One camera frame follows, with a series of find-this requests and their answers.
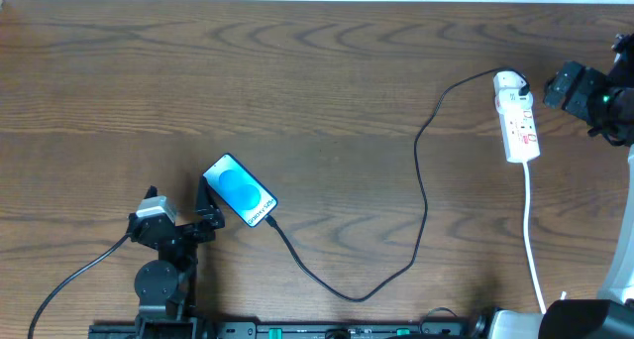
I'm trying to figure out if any blue Galaxy smartphone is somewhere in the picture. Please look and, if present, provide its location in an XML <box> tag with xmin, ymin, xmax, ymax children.
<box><xmin>203</xmin><ymin>153</ymin><xmax>277</xmax><ymax>227</ymax></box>

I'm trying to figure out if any black USB charging cable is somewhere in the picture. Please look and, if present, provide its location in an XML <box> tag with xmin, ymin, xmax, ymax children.
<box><xmin>264</xmin><ymin>65</ymin><xmax>531</xmax><ymax>303</ymax></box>

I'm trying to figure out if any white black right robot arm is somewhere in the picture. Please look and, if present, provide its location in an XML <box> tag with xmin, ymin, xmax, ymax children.
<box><xmin>479</xmin><ymin>34</ymin><xmax>633</xmax><ymax>339</ymax></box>

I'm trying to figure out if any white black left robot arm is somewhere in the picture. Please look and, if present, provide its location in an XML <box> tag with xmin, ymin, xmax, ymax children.
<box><xmin>126</xmin><ymin>177</ymin><xmax>225</xmax><ymax>338</ymax></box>

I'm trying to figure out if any white power strip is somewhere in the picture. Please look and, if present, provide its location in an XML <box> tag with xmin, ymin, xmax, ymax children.
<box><xmin>493</xmin><ymin>70</ymin><xmax>540</xmax><ymax>164</ymax></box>

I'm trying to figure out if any white power strip cord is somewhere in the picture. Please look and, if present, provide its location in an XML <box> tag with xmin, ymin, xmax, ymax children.
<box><xmin>522</xmin><ymin>161</ymin><xmax>549</xmax><ymax>315</ymax></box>

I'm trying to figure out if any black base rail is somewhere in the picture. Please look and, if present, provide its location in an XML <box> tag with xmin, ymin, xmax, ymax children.
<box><xmin>87</xmin><ymin>307</ymin><xmax>492</xmax><ymax>339</ymax></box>

